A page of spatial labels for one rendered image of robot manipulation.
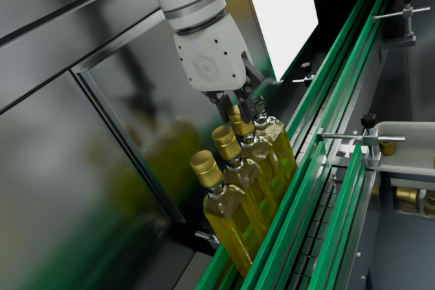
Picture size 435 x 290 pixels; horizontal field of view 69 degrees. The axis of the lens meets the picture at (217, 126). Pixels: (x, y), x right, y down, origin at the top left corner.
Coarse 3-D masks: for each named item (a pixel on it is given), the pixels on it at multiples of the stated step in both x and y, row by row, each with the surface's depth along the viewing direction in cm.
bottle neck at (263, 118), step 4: (252, 96) 58; (256, 96) 57; (260, 96) 57; (252, 100) 58; (256, 100) 58; (260, 100) 56; (256, 104) 56; (260, 104) 56; (264, 104) 57; (256, 108) 56; (260, 108) 56; (264, 108) 57; (256, 112) 57; (260, 112) 56; (264, 112) 57; (256, 116) 57; (260, 116) 57; (264, 116) 57; (268, 116) 58; (256, 120) 58; (260, 120) 57; (264, 120) 58; (268, 120) 58; (256, 124) 59; (260, 124) 58
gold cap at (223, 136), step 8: (224, 128) 49; (216, 136) 48; (224, 136) 47; (232, 136) 48; (216, 144) 48; (224, 144) 48; (232, 144) 48; (224, 152) 49; (232, 152) 49; (240, 152) 50
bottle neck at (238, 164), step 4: (240, 156) 50; (232, 160) 50; (236, 160) 50; (240, 160) 50; (228, 164) 51; (232, 164) 50; (236, 164) 50; (240, 164) 51; (232, 168) 51; (236, 168) 51
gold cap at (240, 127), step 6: (234, 108) 53; (228, 114) 52; (234, 114) 51; (240, 114) 51; (234, 120) 51; (240, 120) 51; (234, 126) 52; (240, 126) 52; (246, 126) 52; (252, 126) 53; (234, 132) 54; (240, 132) 53; (246, 132) 53
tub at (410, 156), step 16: (384, 128) 84; (400, 128) 81; (416, 128) 79; (432, 128) 77; (400, 144) 84; (416, 144) 82; (432, 144) 79; (384, 160) 82; (400, 160) 81; (416, 160) 79; (432, 160) 77
